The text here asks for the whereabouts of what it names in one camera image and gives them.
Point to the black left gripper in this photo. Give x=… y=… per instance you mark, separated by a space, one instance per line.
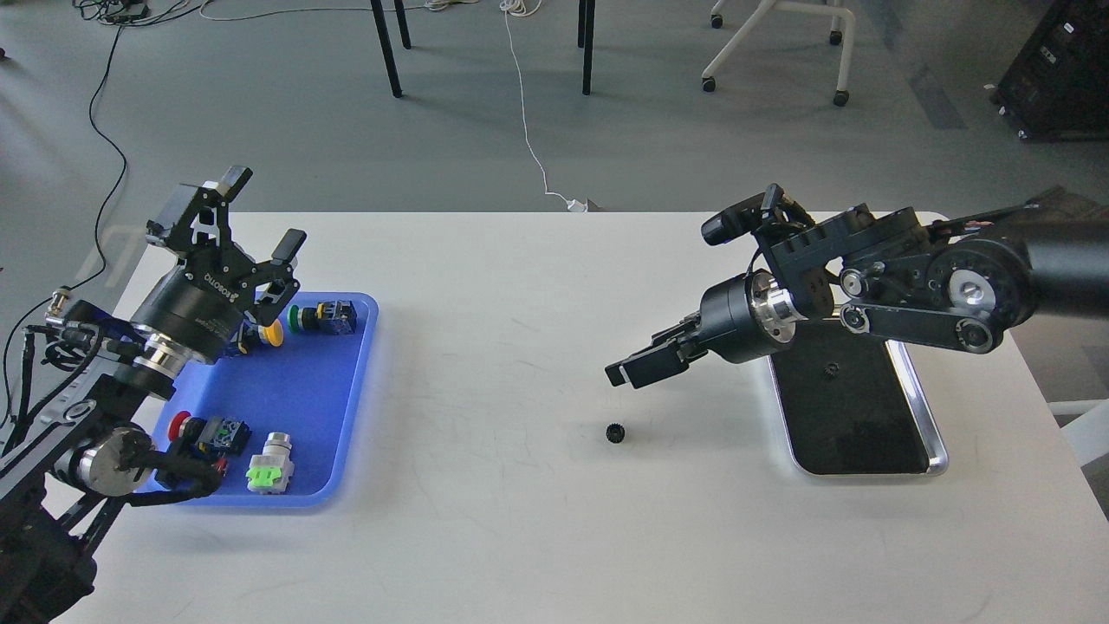
x=201 y=307

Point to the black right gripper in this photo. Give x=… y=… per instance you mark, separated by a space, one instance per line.
x=740 y=319

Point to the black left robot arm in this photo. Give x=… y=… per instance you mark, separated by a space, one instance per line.
x=75 y=458

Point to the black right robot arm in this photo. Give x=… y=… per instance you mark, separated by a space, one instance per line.
x=955 y=284

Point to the blue plastic tray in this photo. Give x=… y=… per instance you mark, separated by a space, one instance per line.
x=308 y=388

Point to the silver metal tray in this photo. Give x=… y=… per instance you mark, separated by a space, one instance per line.
x=872 y=421

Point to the green silver push button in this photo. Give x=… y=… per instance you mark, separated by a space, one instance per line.
x=271 y=471

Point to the black table leg left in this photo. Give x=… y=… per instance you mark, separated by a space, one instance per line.
x=385 y=44

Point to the black table leg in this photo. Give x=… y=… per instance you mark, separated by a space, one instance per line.
x=585 y=36
x=385 y=44

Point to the black table leg right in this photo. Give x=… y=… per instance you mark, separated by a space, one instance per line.
x=585 y=36

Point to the black equipment case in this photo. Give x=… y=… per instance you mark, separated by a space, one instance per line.
x=1056 y=88

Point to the yellow push button switch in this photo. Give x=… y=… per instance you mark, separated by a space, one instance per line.
x=252 y=337

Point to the green push button switch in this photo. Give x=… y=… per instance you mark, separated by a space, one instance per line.
x=333 y=317

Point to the red push button switch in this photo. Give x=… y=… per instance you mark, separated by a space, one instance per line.
x=212 y=440

